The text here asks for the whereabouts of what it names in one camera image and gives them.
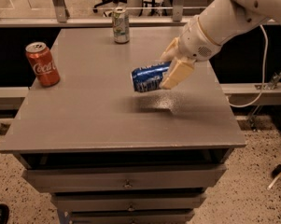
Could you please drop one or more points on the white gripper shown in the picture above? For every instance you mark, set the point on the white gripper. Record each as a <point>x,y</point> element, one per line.
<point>194,44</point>

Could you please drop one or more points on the blue pepsi can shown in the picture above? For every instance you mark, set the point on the blue pepsi can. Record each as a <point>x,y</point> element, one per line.
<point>149,78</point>

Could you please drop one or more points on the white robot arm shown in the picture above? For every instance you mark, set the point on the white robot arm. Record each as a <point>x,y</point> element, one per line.
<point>222,20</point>

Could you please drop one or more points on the green 7up can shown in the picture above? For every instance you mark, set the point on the green 7up can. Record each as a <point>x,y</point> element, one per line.
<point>120,23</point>

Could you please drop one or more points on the red coca-cola can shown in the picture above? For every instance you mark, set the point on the red coca-cola can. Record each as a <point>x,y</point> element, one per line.
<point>42,63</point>

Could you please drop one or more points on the grey drawer cabinet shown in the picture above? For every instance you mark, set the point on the grey drawer cabinet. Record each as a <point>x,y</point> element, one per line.
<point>109,155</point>

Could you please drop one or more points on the grey metal railing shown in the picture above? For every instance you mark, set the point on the grey metal railing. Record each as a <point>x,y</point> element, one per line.
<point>79,12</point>

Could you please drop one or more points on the black and white tool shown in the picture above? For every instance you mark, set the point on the black and white tool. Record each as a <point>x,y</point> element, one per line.
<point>276,174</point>

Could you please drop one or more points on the black shoe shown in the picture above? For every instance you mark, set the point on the black shoe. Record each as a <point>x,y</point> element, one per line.
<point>4,213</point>

